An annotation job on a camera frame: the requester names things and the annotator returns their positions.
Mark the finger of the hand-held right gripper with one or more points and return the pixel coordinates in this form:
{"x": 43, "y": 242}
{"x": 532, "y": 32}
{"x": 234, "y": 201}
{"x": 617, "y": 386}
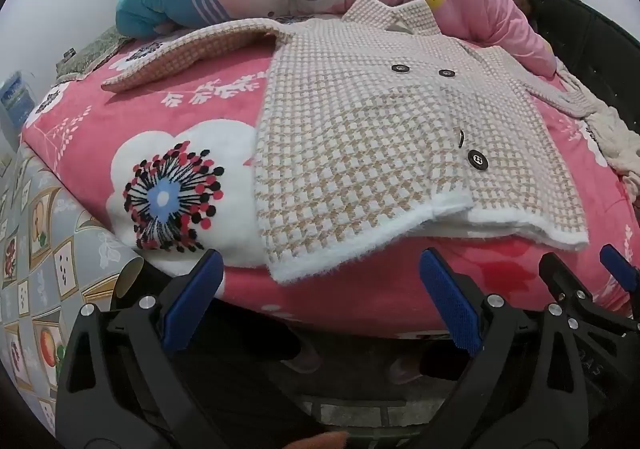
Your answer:
{"x": 570, "y": 284}
{"x": 620, "y": 269}

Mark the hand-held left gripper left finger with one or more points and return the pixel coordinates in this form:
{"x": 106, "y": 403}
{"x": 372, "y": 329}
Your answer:
{"x": 192, "y": 299}

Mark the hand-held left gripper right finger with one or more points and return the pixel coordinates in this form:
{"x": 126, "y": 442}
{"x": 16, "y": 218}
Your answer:
{"x": 450, "y": 304}

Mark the beige houndstooth knit coat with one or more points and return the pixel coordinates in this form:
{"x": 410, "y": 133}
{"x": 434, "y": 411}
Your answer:
{"x": 350, "y": 129}

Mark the person's left hand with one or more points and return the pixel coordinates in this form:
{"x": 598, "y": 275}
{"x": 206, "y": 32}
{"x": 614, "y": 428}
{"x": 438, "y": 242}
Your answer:
{"x": 317, "y": 441}

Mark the grey slipper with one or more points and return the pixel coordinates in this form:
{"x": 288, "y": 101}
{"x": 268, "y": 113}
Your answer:
{"x": 306, "y": 359}
{"x": 405, "y": 370}

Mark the cream knitted sweater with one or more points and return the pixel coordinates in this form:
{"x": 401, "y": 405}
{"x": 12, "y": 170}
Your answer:
{"x": 610, "y": 129}

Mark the grey patterned bed sheet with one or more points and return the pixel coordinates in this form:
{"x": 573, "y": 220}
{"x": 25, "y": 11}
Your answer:
{"x": 45, "y": 254}

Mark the pink floral fleece blanket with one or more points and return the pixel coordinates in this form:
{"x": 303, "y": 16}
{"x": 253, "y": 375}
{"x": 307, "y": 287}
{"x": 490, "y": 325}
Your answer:
{"x": 80, "y": 129}

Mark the green patterned cloth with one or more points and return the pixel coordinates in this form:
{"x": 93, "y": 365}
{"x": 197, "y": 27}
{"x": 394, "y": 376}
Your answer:
{"x": 90, "y": 54}

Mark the blue plastic packet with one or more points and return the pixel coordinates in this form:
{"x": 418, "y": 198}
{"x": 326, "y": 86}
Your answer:
{"x": 17, "y": 96}

